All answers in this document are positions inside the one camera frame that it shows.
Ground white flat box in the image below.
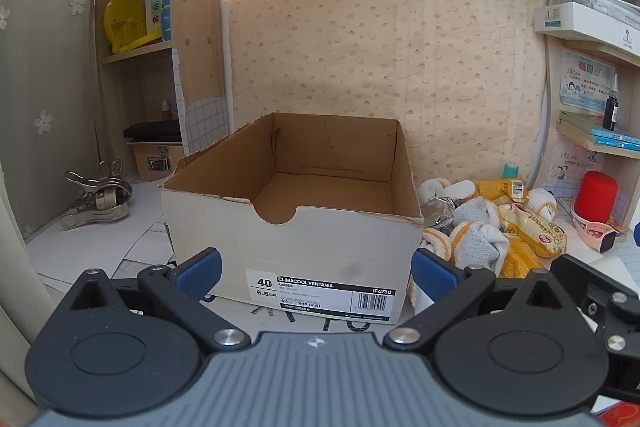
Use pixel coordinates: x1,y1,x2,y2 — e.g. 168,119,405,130
532,2,640,56

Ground beige box with metal latch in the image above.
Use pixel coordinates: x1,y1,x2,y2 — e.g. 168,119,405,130
127,141,185,182

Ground white plastic pipe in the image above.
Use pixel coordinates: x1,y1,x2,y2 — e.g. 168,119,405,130
530,97,554,188

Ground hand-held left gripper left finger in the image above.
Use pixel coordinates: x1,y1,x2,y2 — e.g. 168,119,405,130
59,247,252,353

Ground blue book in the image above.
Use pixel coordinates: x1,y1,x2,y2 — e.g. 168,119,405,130
590,127,640,152

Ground stack of books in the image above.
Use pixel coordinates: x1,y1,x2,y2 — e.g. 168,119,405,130
556,110,602,144

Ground white sock with yellow trim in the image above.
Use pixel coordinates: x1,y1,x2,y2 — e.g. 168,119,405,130
422,229,454,259

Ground cardboard shoe box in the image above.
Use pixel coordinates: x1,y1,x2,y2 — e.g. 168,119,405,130
159,112,426,325

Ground white ball-shaped sock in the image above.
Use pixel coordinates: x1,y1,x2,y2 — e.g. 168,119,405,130
525,188,559,221

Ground pink cartoon certificate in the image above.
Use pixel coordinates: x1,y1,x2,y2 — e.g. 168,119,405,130
547,152,604,198

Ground red cylinder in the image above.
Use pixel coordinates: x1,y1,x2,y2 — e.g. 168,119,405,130
575,171,619,221

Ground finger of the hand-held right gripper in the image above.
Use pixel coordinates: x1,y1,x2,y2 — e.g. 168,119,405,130
550,253,640,360

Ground silver foil packet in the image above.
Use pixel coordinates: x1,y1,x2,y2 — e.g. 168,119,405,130
422,197,458,234

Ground yellow snack packet with barcode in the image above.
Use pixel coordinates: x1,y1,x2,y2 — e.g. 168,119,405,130
475,178,529,204

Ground yellow plastic stand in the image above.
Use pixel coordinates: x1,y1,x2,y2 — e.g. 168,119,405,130
104,0,163,55

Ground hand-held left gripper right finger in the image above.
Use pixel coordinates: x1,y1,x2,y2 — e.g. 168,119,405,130
382,249,583,353

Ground wooden shelf unit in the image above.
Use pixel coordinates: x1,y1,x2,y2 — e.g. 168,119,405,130
95,0,227,182

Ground white tiled desktop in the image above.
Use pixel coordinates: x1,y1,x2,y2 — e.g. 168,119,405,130
25,179,640,333

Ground large metal spring clip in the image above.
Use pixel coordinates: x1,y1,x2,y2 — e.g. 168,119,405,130
60,201,131,231
64,159,134,211

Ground yellow croissant snack packet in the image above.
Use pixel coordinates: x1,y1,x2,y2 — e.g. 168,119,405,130
500,202,569,259

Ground dark dropper bottle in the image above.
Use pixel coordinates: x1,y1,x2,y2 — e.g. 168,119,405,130
601,74,620,132

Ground white knitted sock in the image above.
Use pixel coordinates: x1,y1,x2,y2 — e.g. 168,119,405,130
450,197,511,269

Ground white framed board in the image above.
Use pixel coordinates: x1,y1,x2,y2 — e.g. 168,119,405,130
145,0,166,40

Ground white paper sheet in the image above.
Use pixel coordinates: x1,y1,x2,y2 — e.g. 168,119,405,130
114,216,176,269

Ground blue cartoon poster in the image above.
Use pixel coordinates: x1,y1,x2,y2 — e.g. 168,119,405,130
560,49,616,116

